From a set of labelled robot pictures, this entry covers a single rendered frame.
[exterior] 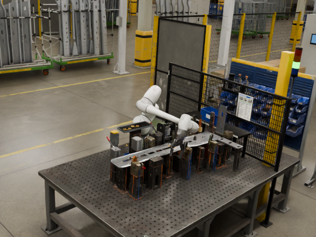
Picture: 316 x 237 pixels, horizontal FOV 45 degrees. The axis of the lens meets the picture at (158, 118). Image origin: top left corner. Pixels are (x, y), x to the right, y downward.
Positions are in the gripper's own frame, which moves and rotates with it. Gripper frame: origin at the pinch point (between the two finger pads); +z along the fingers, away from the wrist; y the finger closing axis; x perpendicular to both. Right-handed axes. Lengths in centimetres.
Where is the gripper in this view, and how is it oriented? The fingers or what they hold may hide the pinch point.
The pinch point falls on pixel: (175, 156)
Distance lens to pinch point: 369.8
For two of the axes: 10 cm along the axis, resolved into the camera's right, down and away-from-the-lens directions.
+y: -6.9, -2.4, -6.8
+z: -2.6, 9.6, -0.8
